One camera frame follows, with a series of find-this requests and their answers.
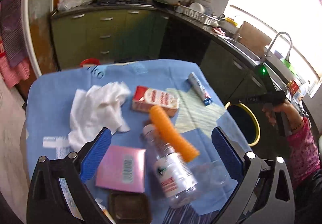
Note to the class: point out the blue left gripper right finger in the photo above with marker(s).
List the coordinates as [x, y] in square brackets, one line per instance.
[230, 158]

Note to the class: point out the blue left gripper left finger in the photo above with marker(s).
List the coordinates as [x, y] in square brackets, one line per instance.
[92, 153]

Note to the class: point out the clear plastic cup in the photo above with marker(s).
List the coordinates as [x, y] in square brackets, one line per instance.
[210, 174]

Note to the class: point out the pink box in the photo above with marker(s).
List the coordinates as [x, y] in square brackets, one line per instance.
[122, 169]

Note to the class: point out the white paper towel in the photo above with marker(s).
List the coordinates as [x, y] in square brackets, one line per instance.
[97, 108]

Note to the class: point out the clear plastic bottle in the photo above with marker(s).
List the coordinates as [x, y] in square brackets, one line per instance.
[174, 177]

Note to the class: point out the brown plastic tray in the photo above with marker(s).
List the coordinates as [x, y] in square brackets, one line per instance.
[129, 207]

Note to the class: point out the red and white carton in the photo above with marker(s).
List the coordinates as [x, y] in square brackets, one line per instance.
[144, 98]

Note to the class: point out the silver blue tube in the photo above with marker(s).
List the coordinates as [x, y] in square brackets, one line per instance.
[200, 89]

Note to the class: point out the yellow-rimmed trash bin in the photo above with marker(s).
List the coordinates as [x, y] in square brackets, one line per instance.
[246, 121]

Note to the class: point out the steel kitchen faucet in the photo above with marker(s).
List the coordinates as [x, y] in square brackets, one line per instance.
[277, 42]

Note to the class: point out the green kitchen cabinets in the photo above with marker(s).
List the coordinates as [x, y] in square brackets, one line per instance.
[125, 35]

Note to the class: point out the blue star-patterned tablecloth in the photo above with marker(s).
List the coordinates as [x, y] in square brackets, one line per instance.
[48, 113]

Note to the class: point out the wooden cutting board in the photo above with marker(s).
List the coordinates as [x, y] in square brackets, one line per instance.
[252, 38]

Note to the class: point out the pink dish cloth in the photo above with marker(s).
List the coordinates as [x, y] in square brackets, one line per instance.
[218, 31]

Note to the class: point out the red stool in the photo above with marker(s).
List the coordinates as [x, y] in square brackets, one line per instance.
[90, 62]

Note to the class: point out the white dish rack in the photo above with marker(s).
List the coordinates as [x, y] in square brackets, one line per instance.
[196, 15]

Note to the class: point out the hanging checked aprons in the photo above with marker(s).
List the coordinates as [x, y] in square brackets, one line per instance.
[14, 56]

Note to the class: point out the gas stove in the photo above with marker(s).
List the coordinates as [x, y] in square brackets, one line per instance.
[121, 2]

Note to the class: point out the glass sliding door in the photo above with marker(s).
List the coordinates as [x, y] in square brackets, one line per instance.
[37, 35]

